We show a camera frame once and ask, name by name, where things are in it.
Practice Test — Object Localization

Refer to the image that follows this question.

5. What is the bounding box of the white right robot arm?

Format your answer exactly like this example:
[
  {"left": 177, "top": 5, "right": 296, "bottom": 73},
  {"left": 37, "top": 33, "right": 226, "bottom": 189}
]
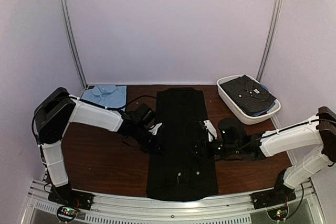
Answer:
[{"left": 192, "top": 106, "right": 335, "bottom": 204}]

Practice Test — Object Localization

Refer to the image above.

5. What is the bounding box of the front aluminium rail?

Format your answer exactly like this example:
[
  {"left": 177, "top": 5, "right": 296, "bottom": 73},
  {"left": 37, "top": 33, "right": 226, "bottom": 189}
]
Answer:
[{"left": 18, "top": 180, "right": 325, "bottom": 223}]

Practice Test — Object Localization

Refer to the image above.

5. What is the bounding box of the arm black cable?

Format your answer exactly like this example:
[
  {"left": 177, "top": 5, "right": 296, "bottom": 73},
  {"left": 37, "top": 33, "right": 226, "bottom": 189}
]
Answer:
[
  {"left": 184, "top": 118, "right": 336, "bottom": 156},
  {"left": 31, "top": 95, "right": 158, "bottom": 141}
]

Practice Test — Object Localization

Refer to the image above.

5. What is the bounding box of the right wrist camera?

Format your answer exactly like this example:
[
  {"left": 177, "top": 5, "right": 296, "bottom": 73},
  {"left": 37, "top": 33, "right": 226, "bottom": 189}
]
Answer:
[{"left": 202, "top": 118, "right": 247, "bottom": 143}]

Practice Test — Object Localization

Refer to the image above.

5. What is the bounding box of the light blue folded shirt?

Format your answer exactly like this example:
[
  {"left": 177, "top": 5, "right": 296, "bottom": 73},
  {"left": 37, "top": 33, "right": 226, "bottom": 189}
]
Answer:
[{"left": 80, "top": 84, "right": 127, "bottom": 111}]

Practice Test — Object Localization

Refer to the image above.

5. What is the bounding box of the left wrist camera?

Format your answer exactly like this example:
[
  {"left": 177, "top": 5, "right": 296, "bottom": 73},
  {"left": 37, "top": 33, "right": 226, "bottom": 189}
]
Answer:
[{"left": 135, "top": 103, "right": 163, "bottom": 136}]

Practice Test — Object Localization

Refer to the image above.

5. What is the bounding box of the left aluminium frame post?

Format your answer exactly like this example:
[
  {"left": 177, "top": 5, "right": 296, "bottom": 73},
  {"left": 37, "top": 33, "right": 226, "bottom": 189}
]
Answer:
[{"left": 59, "top": 0, "right": 88, "bottom": 89}]

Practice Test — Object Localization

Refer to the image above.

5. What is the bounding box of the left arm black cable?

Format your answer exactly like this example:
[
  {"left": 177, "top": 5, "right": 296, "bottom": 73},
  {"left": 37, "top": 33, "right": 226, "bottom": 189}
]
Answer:
[{"left": 31, "top": 95, "right": 158, "bottom": 141}]

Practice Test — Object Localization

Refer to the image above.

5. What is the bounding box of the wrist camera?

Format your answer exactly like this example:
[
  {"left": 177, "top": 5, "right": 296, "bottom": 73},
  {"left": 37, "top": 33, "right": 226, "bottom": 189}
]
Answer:
[
  {"left": 135, "top": 103, "right": 163, "bottom": 136},
  {"left": 202, "top": 118, "right": 247, "bottom": 143}
]

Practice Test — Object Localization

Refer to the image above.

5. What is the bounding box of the right aluminium frame post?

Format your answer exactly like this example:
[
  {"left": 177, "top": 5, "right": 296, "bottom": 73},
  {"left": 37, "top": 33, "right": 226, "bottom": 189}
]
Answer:
[{"left": 256, "top": 0, "right": 284, "bottom": 82}]

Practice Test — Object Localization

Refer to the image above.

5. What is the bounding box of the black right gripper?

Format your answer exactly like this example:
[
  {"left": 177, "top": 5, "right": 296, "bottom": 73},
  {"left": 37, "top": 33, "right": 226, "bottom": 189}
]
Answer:
[{"left": 185, "top": 137, "right": 240, "bottom": 160}]

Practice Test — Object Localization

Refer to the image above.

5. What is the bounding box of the aluminium frame post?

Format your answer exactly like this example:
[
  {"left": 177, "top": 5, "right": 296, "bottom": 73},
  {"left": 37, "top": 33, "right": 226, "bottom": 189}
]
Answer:
[
  {"left": 256, "top": 0, "right": 284, "bottom": 82},
  {"left": 59, "top": 0, "right": 88, "bottom": 89}
]

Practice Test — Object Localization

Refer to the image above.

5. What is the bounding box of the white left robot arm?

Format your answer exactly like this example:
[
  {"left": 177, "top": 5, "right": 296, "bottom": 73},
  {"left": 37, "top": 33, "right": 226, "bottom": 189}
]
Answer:
[{"left": 32, "top": 87, "right": 163, "bottom": 205}]

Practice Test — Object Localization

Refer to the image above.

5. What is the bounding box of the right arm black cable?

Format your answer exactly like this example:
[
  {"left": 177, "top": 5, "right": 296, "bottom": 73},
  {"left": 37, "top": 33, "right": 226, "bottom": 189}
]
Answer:
[{"left": 184, "top": 118, "right": 336, "bottom": 156}]

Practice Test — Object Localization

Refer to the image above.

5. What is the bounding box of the black long sleeve shirt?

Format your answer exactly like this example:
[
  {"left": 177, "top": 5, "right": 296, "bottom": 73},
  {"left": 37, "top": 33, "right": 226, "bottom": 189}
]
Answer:
[{"left": 146, "top": 88, "right": 218, "bottom": 202}]

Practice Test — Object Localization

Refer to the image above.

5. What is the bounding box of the grey striped shirt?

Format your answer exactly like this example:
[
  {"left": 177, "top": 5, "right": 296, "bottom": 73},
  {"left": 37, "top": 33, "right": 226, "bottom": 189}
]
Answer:
[{"left": 219, "top": 75, "right": 276, "bottom": 116}]

